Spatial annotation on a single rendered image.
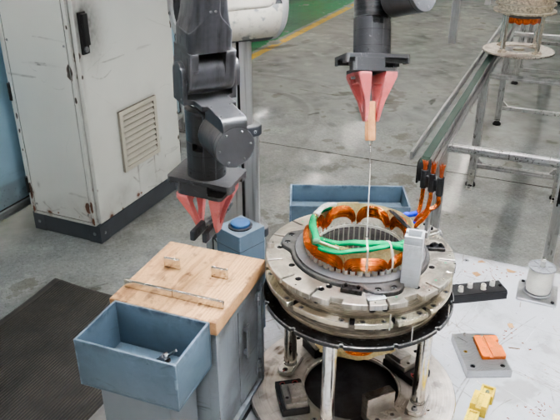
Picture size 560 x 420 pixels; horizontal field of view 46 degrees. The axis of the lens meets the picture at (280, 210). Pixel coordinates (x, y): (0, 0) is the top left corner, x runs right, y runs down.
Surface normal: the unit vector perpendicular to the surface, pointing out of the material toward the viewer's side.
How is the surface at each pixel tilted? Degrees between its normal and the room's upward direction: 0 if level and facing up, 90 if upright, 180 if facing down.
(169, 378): 90
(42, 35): 90
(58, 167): 91
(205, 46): 98
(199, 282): 0
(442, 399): 0
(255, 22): 108
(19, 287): 0
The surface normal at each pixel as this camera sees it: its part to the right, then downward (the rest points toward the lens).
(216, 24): 0.48, 0.51
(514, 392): 0.00, -0.89
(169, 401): -0.36, 0.42
